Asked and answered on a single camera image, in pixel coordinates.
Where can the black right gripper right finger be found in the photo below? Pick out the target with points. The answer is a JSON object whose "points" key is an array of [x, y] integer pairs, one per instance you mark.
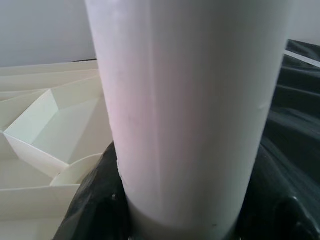
{"points": [[287, 212]]}

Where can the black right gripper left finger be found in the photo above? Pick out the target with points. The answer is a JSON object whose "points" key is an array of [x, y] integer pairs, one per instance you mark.
{"points": [[100, 200]]}

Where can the white plastic table top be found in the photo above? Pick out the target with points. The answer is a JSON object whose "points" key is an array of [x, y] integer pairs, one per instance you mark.
{"points": [[37, 175]]}

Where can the white plastic table leg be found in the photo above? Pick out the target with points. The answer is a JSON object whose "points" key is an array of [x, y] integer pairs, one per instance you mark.
{"points": [[187, 112]]}

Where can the black table cover sheet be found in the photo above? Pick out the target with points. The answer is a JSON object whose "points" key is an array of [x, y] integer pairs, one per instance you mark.
{"points": [[295, 112]]}

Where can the white tape strip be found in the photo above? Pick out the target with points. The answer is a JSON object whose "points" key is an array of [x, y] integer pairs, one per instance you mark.
{"points": [[300, 58]]}

